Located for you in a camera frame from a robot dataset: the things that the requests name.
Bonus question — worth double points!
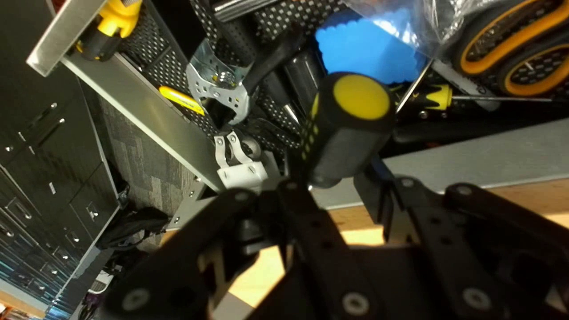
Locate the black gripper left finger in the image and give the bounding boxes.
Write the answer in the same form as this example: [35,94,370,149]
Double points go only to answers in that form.
[103,179,380,320]

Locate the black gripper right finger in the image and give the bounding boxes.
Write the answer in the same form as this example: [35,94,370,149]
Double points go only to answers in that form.
[354,161,569,320]

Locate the grey metal tool drawer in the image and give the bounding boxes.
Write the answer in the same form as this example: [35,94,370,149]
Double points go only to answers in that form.
[25,0,569,209]

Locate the black screwdriver with yellow cap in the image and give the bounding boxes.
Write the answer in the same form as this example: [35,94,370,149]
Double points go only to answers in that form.
[300,69,398,190]

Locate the small yellow precision screwdriver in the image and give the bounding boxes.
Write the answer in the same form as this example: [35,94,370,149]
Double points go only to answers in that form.
[405,81,556,113]

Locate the dark drawer cabinet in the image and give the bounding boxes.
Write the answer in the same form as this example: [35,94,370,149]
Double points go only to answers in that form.
[0,0,122,309]

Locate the wooden tool chest top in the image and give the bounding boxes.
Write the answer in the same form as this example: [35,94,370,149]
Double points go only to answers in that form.
[224,176,569,309]

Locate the orange and black scissors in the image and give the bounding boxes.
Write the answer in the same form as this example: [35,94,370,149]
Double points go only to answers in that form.
[451,0,569,99]

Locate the blue sponge block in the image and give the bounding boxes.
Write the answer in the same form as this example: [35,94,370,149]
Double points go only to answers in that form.
[313,7,430,85]

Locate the clear plastic bag of screws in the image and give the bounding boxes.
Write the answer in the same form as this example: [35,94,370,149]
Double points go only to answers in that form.
[345,0,512,60]

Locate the white plastic bracket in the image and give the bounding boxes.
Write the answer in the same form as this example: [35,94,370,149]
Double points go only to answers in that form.
[213,129,270,192]

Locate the black handled pliers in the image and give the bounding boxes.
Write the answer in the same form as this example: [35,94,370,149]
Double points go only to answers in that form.
[218,16,325,129]

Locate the aluminium profile rail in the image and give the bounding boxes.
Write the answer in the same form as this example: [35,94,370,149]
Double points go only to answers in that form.
[25,0,108,78]

